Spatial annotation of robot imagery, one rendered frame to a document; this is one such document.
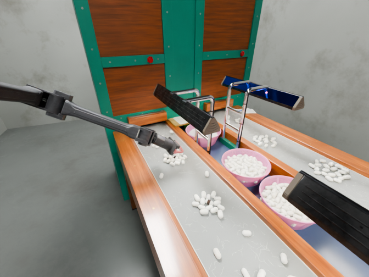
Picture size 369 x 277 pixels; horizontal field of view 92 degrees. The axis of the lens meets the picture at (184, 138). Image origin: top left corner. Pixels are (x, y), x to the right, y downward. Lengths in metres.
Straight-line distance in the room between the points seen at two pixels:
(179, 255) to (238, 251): 0.20
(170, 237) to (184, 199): 0.20
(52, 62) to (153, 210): 3.24
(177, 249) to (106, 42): 1.16
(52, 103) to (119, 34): 0.64
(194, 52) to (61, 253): 1.79
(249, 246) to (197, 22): 1.37
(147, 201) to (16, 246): 1.38
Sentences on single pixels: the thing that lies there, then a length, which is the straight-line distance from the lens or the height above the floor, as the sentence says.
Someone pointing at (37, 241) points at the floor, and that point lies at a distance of 1.98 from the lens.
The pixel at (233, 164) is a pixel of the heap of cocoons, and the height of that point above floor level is 0.74.
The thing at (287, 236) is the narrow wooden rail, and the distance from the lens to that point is 0.82.
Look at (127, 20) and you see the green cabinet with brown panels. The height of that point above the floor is 1.46.
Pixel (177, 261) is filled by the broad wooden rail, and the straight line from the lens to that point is 0.69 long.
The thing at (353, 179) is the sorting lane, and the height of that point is 0.74.
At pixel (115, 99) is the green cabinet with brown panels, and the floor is 0.99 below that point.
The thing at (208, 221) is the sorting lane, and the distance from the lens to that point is 0.80.
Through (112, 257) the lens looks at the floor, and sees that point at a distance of 1.64.
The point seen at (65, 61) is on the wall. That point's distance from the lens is 3.67.
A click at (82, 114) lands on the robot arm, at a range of 0.86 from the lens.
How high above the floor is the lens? 1.39
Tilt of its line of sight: 30 degrees down
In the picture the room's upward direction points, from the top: straight up
